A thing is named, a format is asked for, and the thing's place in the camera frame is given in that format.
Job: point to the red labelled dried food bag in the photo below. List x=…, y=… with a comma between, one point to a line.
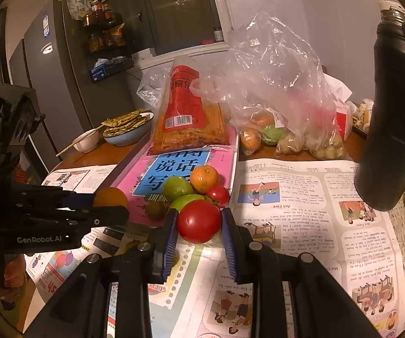
x=186, y=121

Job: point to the newspaper sheet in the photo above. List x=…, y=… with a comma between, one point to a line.
x=296, y=253

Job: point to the clear plastic bag of produce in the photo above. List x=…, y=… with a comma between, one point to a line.
x=271, y=85

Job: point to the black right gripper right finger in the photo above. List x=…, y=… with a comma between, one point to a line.
x=251, y=262

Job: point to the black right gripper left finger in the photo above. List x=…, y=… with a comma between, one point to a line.
x=150, y=262

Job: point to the wooden chopsticks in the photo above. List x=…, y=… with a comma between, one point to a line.
x=71, y=145

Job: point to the large green round fruit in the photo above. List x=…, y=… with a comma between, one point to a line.
x=179, y=203

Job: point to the small white bowl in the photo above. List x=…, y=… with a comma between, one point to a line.
x=86, y=142

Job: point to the small green apple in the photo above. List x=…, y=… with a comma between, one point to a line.
x=176, y=186

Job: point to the small brown-green fruit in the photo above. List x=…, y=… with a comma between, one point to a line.
x=155, y=210

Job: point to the small clear plastic bag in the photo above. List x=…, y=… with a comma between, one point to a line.
x=152, y=85

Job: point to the person's left hand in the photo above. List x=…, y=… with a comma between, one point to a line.
x=12, y=280

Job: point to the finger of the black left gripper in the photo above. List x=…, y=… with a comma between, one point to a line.
x=49, y=197
x=61, y=224

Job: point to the grey refrigerator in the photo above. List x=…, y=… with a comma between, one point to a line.
x=50, y=59

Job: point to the blue bowl of flatbread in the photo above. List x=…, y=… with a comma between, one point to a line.
x=128, y=128

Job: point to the red cherry tomato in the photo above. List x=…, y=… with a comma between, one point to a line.
x=199, y=221
x=218, y=195

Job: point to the pink Chinese workbook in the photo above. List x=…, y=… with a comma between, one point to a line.
x=174, y=179

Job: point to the large orange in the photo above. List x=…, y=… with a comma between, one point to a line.
x=203, y=177

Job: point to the black thermos flask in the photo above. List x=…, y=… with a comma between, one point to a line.
x=380, y=178

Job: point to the orange tangerine in tray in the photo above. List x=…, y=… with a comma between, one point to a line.
x=110, y=197

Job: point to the shelf with jars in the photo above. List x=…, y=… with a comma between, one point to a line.
x=106, y=49

